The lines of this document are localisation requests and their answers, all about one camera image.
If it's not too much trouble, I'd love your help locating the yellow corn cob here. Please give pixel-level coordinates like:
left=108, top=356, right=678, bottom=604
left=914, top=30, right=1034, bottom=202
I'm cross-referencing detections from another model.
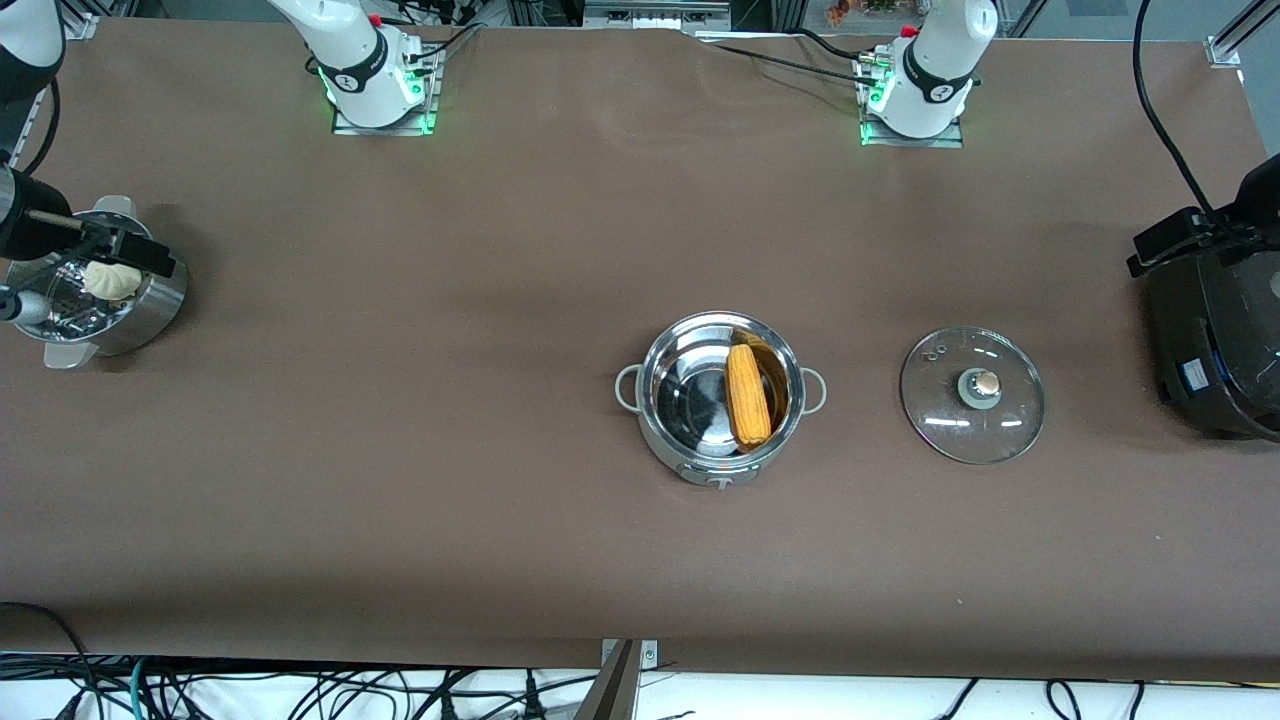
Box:
left=725, top=343, right=773, bottom=451

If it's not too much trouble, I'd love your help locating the black rice cooker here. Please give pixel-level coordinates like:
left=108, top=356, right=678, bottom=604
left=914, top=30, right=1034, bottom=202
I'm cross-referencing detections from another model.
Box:
left=1145, top=240, right=1280, bottom=442

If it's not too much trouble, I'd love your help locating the white steamed bun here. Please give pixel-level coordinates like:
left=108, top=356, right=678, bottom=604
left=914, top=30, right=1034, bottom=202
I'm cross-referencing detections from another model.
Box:
left=83, top=258, right=142, bottom=301

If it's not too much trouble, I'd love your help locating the steel pot with handles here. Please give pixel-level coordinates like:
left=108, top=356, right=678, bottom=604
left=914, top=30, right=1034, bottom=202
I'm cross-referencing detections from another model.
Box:
left=614, top=311, right=827, bottom=489

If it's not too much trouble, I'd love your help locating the glass pot lid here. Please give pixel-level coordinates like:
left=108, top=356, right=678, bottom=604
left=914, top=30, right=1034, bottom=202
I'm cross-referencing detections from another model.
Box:
left=900, top=326, right=1046, bottom=466

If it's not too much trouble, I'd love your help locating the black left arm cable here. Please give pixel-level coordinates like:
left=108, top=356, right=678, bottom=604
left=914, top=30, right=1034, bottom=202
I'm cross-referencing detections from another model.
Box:
left=1133, top=0, right=1229, bottom=218

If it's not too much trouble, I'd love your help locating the black base power cable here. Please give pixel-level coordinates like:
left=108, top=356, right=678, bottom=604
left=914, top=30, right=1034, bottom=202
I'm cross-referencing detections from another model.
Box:
left=405, top=22, right=487, bottom=63
left=700, top=40, right=881, bottom=87
left=790, top=28, right=873, bottom=65

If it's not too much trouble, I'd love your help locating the black floor cable loop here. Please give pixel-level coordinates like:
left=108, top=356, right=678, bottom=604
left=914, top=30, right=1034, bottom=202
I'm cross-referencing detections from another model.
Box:
left=0, top=600, right=93, bottom=720

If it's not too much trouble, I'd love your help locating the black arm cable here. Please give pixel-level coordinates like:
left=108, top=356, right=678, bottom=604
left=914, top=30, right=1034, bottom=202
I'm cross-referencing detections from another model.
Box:
left=1133, top=0, right=1229, bottom=218
left=22, top=78, right=63, bottom=179

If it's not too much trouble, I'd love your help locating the aluminium frame profile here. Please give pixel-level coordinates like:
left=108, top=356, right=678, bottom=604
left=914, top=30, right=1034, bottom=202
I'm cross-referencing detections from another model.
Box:
left=1205, top=0, right=1280, bottom=67

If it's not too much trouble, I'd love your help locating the metal table edge bracket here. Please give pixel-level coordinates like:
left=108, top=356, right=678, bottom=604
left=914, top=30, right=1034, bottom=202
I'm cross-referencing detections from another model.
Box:
left=578, top=638, right=659, bottom=720

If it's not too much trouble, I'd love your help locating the steel steamer pot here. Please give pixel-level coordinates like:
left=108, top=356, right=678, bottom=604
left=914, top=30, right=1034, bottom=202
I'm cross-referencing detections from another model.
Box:
left=5, top=196, right=189, bottom=371

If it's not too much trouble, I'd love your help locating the brown table cover mat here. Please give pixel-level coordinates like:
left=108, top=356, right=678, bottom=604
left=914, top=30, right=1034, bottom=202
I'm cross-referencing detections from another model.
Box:
left=0, top=18, right=1280, bottom=683

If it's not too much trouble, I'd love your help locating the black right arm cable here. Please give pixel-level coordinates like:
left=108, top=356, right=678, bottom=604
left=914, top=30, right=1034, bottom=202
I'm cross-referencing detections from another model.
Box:
left=22, top=78, right=63, bottom=179

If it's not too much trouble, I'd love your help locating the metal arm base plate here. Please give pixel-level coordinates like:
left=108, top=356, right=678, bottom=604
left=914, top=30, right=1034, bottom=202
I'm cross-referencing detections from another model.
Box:
left=858, top=55, right=966, bottom=149
left=332, top=45, right=442, bottom=136

